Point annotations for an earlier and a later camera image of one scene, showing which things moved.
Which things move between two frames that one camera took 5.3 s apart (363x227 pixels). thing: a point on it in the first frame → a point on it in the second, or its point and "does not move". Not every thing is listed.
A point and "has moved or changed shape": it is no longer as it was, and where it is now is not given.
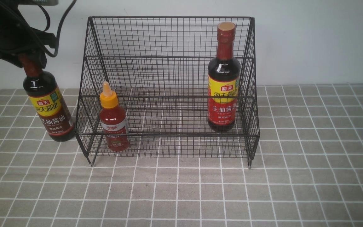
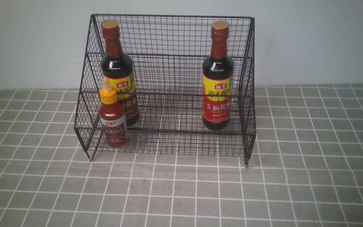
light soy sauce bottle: [224, 75] has moved or changed shape
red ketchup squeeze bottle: [113, 120] does not move
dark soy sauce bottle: [48, 100] → [117, 66]
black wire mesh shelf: [168, 86] does not move
